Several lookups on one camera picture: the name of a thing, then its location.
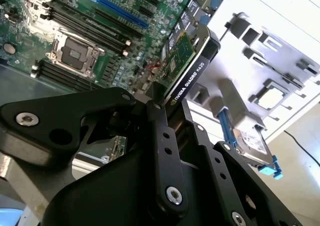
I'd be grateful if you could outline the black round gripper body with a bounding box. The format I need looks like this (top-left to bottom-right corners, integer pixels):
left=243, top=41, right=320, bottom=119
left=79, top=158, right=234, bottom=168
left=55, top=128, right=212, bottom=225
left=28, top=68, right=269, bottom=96
left=43, top=147, right=227, bottom=226

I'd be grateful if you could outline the green black graphics card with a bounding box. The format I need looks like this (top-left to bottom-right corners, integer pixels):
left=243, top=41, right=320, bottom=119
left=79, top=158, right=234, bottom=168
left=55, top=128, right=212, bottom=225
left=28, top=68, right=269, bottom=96
left=109, top=24, right=222, bottom=161

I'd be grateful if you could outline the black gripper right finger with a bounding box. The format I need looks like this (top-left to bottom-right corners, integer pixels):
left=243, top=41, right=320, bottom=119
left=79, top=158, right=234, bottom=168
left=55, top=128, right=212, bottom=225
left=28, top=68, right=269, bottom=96
left=181, top=102, right=303, bottom=226

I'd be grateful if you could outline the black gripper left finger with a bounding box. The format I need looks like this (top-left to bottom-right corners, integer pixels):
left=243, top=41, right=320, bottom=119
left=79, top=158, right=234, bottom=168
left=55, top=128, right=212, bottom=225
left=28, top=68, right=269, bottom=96
left=0, top=82, right=190, bottom=214

